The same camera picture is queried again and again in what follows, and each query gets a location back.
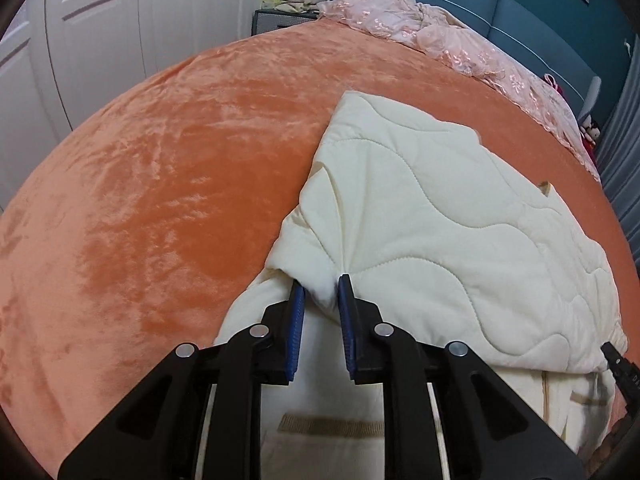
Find cream quilted coat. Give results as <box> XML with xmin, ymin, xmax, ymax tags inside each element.
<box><xmin>217</xmin><ymin>92</ymin><xmax>627</xmax><ymax>479</ymax></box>

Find orange velvet bed cover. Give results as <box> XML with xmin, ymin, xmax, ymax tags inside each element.
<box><xmin>1</xmin><ymin>20</ymin><xmax>639</xmax><ymax>474</ymax></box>

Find grey blue curtain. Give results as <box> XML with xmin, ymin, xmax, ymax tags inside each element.
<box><xmin>597</xmin><ymin>37</ymin><xmax>640</xmax><ymax>268</ymax></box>

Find red plush toys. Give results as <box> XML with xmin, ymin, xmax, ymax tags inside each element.
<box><xmin>580</xmin><ymin>115</ymin><xmax>601</xmax><ymax>162</ymax></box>

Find blue upholstered headboard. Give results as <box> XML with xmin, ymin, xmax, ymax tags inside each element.
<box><xmin>416</xmin><ymin>0</ymin><xmax>634</xmax><ymax>124</ymax></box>

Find white panelled wardrobe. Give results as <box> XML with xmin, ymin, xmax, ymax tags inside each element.
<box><xmin>1</xmin><ymin>0</ymin><xmax>262</xmax><ymax>205</ymax></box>

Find dark bedside table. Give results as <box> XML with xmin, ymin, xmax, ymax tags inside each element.
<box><xmin>250</xmin><ymin>9</ymin><xmax>319</xmax><ymax>36</ymax></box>

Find pink embroidered blanket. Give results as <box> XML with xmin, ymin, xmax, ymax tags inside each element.
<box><xmin>318</xmin><ymin>0</ymin><xmax>600</xmax><ymax>180</ymax></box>

